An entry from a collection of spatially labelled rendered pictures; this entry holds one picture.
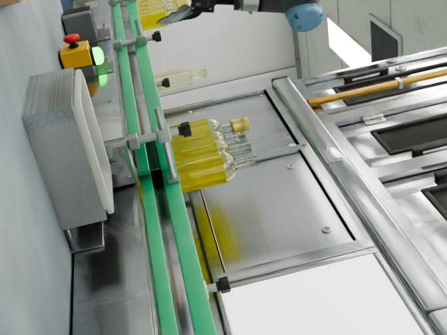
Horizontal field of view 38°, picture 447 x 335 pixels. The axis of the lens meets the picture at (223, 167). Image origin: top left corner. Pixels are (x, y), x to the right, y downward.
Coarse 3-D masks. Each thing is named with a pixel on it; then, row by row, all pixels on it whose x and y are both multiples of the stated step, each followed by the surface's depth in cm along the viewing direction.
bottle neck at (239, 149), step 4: (236, 144) 148; (240, 144) 147; (244, 144) 147; (248, 144) 147; (232, 148) 147; (236, 148) 147; (240, 148) 147; (244, 148) 147; (248, 148) 147; (232, 152) 147; (236, 152) 147; (240, 152) 147; (244, 152) 147; (248, 152) 148; (232, 156) 147
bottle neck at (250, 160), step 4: (240, 156) 143; (244, 156) 142; (248, 156) 142; (252, 156) 142; (256, 156) 142; (236, 160) 142; (240, 160) 142; (244, 160) 142; (248, 160) 142; (252, 160) 142; (256, 160) 142; (236, 164) 142; (240, 164) 142; (244, 164) 142; (248, 164) 142; (252, 164) 142; (256, 164) 143; (240, 168) 142; (244, 168) 143
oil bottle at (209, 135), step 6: (204, 132) 153; (210, 132) 152; (216, 132) 152; (174, 138) 153; (180, 138) 152; (186, 138) 152; (192, 138) 151; (198, 138) 151; (204, 138) 150; (210, 138) 150; (216, 138) 150; (222, 138) 151; (174, 144) 150; (180, 144) 150; (186, 144) 149
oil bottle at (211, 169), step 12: (204, 156) 142; (216, 156) 142; (228, 156) 141; (180, 168) 140; (192, 168) 139; (204, 168) 139; (216, 168) 140; (228, 168) 140; (192, 180) 140; (204, 180) 140; (216, 180) 141; (228, 180) 142
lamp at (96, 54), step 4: (92, 48) 161; (96, 48) 160; (92, 52) 160; (96, 52) 160; (100, 52) 160; (92, 56) 159; (96, 56) 160; (100, 56) 160; (92, 60) 160; (96, 60) 160; (100, 60) 160; (96, 64) 161
